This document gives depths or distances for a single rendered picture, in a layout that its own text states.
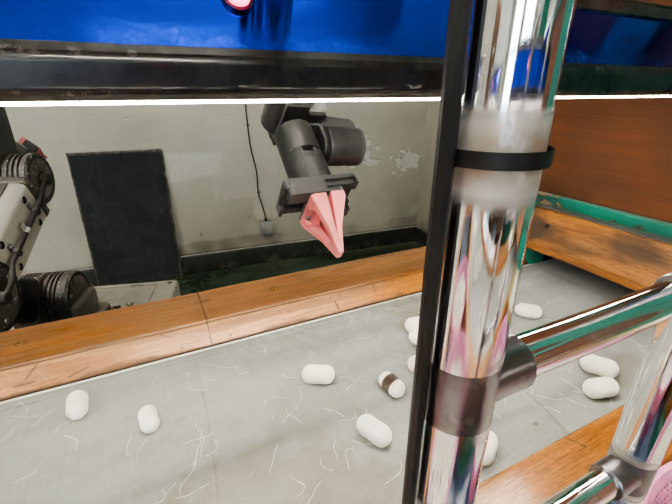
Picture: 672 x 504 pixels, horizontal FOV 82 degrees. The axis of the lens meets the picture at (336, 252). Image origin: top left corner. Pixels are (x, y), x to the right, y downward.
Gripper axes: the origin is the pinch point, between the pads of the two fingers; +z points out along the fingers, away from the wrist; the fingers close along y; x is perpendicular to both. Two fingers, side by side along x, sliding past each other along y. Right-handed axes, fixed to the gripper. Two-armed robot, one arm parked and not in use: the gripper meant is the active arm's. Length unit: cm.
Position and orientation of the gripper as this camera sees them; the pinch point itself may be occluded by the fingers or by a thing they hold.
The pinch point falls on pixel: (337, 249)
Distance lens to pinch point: 48.8
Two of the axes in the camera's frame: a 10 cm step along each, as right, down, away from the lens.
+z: 3.3, 8.6, -3.9
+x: -2.8, 4.9, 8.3
